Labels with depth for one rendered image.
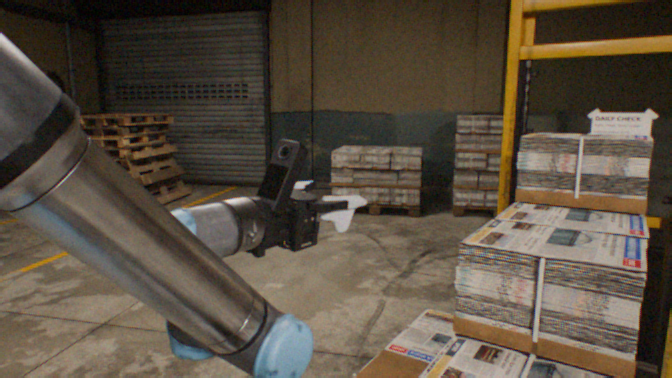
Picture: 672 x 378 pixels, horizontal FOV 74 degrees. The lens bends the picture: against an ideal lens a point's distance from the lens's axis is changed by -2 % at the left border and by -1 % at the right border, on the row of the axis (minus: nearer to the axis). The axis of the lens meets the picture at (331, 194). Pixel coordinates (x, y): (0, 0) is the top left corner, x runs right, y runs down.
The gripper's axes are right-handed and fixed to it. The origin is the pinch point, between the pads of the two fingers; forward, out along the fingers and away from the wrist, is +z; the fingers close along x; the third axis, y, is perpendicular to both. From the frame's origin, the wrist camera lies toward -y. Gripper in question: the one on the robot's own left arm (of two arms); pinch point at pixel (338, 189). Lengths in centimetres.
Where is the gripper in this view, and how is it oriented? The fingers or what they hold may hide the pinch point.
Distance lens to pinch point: 79.4
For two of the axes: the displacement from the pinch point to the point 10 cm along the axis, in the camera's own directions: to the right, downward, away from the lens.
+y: -1.1, 9.6, 2.7
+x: 7.6, 2.5, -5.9
